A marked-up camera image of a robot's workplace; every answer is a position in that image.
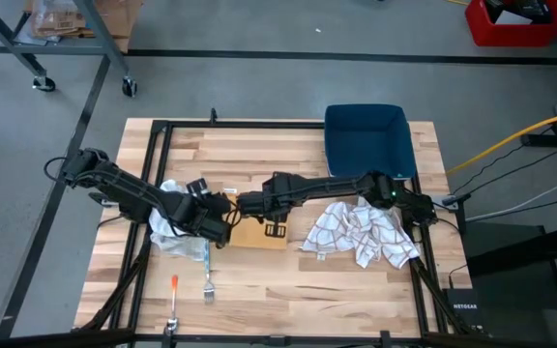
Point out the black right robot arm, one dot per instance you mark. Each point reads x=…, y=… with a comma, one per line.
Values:
x=336, y=186

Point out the red plastic crate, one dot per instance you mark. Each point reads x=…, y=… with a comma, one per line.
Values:
x=515, y=35

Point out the orange towel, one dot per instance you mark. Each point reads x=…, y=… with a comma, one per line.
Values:
x=252, y=237

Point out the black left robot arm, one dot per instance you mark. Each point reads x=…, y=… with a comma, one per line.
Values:
x=128, y=188

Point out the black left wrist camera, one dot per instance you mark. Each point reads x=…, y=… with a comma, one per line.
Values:
x=198, y=187

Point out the black aluminium rig frame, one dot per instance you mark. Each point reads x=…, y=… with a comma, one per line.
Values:
x=259, y=124

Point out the white red-checked towel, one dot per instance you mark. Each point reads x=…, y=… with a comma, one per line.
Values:
x=356, y=232

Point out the black Netgear network switch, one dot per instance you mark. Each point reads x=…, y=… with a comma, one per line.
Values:
x=464, y=309

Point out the blue fabric bin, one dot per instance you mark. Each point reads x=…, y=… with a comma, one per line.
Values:
x=365, y=140

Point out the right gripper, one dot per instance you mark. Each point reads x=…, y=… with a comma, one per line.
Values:
x=264, y=203

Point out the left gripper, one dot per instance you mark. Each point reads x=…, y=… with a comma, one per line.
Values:
x=201, y=217

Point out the white waffle-weave towel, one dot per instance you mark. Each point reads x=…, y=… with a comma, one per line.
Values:
x=177, y=244

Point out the black side stand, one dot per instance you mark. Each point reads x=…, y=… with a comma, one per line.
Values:
x=515, y=251

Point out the black device in crate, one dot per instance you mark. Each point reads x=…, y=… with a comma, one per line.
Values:
x=530, y=7

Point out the brown cardboard stack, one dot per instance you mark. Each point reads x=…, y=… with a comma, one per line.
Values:
x=119, y=19

